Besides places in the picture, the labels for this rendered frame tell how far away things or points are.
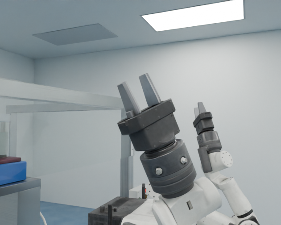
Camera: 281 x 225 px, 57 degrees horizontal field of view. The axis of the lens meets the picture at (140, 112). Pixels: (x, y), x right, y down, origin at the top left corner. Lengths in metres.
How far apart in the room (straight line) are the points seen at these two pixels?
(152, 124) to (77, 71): 4.80
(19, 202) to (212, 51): 3.70
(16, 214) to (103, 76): 3.98
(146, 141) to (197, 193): 0.14
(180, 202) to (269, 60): 3.86
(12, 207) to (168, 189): 0.77
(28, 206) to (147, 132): 0.79
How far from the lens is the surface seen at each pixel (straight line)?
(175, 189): 0.47
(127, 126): 0.43
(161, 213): 0.49
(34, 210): 1.17
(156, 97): 0.48
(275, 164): 4.20
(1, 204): 1.19
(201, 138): 1.08
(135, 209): 0.88
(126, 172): 1.59
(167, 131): 0.47
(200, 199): 0.50
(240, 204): 1.09
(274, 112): 4.16
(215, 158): 1.05
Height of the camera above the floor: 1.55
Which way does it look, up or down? 2 degrees up
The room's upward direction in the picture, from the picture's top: straight up
